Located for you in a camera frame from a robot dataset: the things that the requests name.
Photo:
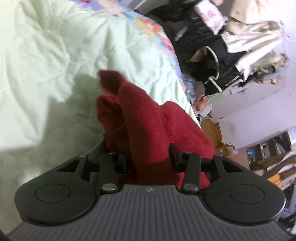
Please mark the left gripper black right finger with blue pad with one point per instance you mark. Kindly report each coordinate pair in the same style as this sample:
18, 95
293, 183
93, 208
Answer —
192, 165

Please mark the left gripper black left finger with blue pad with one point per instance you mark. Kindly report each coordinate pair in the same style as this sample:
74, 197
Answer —
109, 171

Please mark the dark red knit garment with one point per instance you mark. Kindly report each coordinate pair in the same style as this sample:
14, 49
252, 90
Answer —
136, 125

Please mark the black leather clothing pile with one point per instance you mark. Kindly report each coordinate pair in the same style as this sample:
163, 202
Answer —
201, 54

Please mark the pale green quilted blanket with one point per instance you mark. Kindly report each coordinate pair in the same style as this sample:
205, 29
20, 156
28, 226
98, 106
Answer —
51, 52

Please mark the floral patterned bed sheet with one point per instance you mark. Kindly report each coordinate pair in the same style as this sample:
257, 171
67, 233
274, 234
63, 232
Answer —
145, 25

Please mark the white pink floral pouch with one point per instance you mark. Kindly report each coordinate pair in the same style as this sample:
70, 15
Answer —
210, 15

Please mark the cream hanging coat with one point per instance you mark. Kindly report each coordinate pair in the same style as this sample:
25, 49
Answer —
254, 28

